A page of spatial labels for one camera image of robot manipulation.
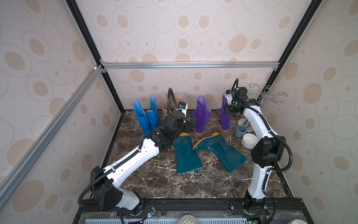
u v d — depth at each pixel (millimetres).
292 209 752
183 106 610
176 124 532
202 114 889
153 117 834
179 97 960
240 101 673
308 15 702
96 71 846
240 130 1000
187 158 899
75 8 674
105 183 389
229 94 816
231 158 855
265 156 537
